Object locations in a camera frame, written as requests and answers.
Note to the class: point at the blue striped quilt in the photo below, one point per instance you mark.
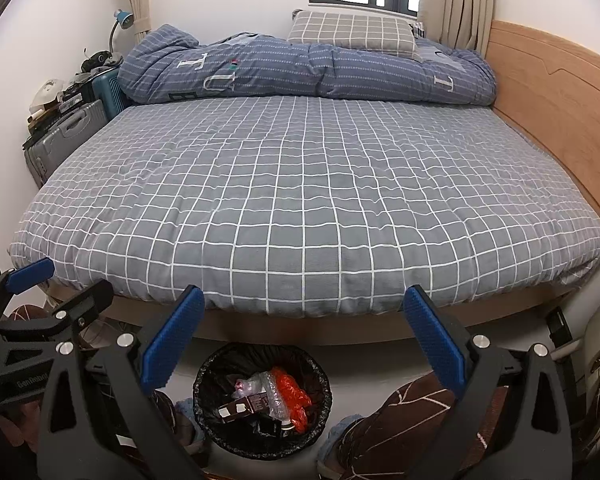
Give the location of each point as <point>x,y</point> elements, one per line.
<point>280,65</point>

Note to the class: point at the blue desk lamp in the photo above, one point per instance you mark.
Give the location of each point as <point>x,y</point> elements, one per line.
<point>125,19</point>

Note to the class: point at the clear bubble wrap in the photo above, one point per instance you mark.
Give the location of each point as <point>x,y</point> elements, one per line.
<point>275,405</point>

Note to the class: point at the blue fuzzy slipper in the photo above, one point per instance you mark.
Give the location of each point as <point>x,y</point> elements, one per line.
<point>190,425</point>
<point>335,445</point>

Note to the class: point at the black trash bin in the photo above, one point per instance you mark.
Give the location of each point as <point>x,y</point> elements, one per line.
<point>215,365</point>

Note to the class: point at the teal suitcase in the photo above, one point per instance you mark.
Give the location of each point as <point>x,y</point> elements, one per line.
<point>107,92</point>

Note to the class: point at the clear plastic bag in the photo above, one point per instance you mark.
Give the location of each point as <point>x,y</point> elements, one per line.
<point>247,385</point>

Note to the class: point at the grey suitcase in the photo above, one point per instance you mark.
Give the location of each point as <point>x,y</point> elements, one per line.
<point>60,140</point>

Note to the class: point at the brown cookie box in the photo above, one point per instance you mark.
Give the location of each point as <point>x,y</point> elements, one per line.
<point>245,405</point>

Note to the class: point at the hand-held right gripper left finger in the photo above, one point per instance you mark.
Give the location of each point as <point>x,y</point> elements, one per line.
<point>175,340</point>

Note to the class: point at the white metal frame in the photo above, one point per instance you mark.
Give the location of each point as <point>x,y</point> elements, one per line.
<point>587,340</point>

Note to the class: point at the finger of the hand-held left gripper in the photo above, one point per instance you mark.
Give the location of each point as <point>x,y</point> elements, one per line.
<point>87,302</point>
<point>30,274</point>

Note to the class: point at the grey checked bed sheet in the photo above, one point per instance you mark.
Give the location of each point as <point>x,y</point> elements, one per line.
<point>280,185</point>

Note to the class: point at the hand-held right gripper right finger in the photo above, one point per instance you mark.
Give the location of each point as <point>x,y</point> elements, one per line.
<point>435,340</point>

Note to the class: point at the red plastic bag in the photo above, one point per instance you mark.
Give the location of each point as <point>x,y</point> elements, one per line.
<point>290,390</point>

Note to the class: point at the grey checked pillow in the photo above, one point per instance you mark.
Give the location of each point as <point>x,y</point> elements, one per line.
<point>350,30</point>

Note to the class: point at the brown patterned pants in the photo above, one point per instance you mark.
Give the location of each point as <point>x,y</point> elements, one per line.
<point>410,410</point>

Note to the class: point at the wooden bed frame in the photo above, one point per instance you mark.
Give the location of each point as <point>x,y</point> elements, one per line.
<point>540,85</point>

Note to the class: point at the white plastic object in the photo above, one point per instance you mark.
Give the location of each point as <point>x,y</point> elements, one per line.
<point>47,90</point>

